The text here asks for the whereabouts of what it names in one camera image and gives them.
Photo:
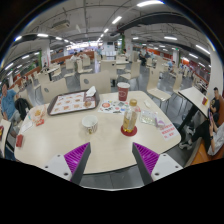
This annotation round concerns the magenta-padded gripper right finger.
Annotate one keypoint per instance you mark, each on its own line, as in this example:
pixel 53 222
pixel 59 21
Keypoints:
pixel 146 158

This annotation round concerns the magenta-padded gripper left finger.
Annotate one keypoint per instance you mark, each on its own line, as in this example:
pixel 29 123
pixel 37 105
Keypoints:
pixel 77 158

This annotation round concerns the clear bottle with yellow drink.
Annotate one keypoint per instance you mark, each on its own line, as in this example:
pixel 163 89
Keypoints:
pixel 130 118

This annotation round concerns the white notice with red print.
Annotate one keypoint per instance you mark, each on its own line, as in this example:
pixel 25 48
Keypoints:
pixel 168 131

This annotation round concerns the clear plastic packet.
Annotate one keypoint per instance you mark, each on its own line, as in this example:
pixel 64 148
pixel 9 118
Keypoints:
pixel 148 117

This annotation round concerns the small red sauce packet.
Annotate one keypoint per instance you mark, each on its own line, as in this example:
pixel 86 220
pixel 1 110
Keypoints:
pixel 39 122

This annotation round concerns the orange bench seat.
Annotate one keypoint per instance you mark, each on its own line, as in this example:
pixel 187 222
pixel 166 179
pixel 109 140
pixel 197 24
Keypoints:
pixel 200 156

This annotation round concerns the crumpled white tissue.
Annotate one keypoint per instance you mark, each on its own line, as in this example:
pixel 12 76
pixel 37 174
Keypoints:
pixel 147 104

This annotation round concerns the dark brown food tray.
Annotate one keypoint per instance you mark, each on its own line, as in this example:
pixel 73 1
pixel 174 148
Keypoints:
pixel 70 103

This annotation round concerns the white card with red border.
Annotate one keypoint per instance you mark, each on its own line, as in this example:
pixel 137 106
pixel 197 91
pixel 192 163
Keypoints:
pixel 26 126

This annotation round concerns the clear plastic bag with food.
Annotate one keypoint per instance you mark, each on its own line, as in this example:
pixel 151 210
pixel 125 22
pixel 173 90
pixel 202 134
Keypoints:
pixel 37 113

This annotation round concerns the colourful sticker sheet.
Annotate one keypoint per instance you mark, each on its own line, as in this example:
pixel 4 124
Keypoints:
pixel 110 106

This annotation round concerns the white paper napkin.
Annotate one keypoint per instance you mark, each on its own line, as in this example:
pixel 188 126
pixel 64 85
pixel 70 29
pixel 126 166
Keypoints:
pixel 91 91

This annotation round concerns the red paper cup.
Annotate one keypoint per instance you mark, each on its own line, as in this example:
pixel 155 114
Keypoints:
pixel 123 91

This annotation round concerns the beige chair with round hole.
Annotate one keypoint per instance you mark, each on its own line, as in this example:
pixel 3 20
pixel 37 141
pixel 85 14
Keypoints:
pixel 96 80
pixel 55 89

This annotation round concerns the black backpack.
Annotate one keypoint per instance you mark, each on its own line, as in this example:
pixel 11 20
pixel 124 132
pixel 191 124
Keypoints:
pixel 22 108

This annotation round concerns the beige side table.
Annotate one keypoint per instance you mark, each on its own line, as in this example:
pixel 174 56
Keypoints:
pixel 193 98
pixel 4 133

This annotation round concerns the beige dining chairs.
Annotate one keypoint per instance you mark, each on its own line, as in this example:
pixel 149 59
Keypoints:
pixel 153 80

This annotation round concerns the ceiling air conditioner unit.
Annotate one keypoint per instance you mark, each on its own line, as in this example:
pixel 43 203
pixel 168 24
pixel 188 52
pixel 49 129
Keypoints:
pixel 60 25

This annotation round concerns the ceiling lights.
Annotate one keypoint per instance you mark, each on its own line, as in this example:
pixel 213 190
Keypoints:
pixel 150 3

